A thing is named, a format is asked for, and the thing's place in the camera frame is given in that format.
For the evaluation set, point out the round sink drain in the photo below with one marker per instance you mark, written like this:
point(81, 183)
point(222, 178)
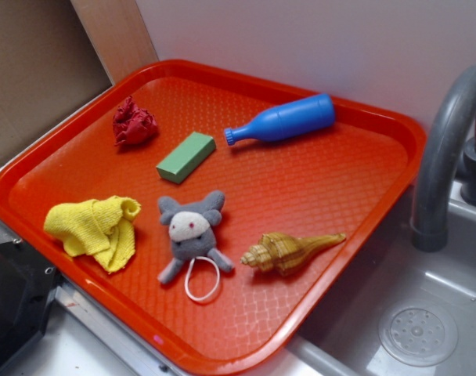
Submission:
point(418, 333)

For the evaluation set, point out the grey plush toy animal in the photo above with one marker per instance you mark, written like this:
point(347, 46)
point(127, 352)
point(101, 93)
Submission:
point(192, 238)

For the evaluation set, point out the crumpled red cloth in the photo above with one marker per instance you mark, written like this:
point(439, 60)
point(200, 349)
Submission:
point(132, 124)

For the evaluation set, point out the grey curved faucet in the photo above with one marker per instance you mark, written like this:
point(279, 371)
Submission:
point(441, 162)

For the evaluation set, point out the green rectangular block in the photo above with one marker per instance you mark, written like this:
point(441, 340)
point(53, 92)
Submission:
point(186, 157)

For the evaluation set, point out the brown cardboard panel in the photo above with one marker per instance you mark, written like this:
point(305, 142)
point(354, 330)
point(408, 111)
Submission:
point(55, 56)

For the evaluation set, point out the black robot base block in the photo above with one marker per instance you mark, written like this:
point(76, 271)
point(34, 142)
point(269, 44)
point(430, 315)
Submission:
point(27, 289)

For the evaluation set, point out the tan spiral seashell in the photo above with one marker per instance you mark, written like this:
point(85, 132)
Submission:
point(286, 254)

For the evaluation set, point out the yellow knitted cloth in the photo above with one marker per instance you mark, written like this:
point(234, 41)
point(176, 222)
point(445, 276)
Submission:
point(102, 229)

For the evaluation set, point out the grey toy sink basin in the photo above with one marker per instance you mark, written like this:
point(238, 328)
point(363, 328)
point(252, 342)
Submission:
point(340, 337)

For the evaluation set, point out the orange plastic tray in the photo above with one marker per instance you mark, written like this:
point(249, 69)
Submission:
point(342, 179)

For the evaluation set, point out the blue plastic bottle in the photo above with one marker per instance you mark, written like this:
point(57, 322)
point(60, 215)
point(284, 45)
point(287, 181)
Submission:
point(286, 121)

